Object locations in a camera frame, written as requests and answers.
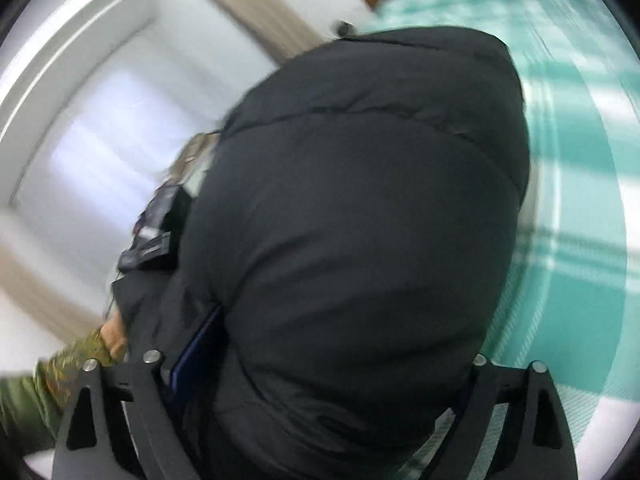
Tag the person's left forearm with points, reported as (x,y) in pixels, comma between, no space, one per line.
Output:
(50,385)

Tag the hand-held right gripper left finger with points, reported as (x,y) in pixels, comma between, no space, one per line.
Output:
(195,355)

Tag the person's left hand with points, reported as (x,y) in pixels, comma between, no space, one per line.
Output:
(116,341)

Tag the black puffer jacket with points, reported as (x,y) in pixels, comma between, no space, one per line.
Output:
(360,210)

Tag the beige curtain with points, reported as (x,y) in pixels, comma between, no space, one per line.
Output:
(260,15)

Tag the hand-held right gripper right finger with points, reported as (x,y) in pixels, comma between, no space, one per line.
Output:
(480,400)

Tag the green checked blanket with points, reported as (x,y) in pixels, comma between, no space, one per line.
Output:
(575,160)

